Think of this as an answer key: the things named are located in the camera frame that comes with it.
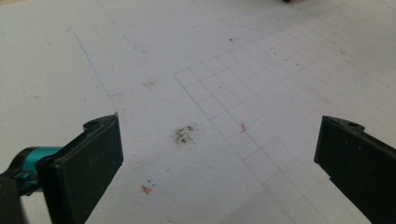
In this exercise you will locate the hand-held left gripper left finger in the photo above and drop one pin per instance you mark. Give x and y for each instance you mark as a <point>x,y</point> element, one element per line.
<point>81,168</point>

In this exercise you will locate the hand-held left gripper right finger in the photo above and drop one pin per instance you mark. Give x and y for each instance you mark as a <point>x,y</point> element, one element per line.
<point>358,161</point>

